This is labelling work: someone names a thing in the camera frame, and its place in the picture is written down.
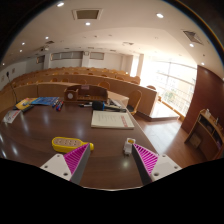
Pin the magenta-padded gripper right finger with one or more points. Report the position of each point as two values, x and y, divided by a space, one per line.
148 160

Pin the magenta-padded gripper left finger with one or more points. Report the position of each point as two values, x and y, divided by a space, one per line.
77 159

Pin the white book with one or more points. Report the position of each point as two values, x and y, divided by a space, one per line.
111 120

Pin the red marker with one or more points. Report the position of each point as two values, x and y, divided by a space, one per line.
60 106

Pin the black handheld microphone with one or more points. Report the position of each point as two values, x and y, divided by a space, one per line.
98 105

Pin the blue marker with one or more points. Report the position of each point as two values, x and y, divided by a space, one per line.
55 102

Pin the wooden shelf unit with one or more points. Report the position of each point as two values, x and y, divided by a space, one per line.
205 136

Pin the wooden chair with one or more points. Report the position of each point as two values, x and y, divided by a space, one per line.
134 100

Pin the wooden desk organizer with clock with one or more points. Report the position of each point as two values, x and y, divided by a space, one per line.
88 93

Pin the black remote control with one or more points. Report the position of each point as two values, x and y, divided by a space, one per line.
26 108

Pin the white and red leaflet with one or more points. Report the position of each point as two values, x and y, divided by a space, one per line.
11 116

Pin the rows of wooden seats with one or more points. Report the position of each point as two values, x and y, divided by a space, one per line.
83 72

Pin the black gooseneck microphone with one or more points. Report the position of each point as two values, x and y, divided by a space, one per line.
12 88

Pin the slatted ceiling air vent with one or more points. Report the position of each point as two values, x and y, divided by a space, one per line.
193 36

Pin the ceiling lights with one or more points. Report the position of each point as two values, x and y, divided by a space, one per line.
160 15

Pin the square ceiling air vent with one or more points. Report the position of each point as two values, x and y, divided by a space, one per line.
87 14

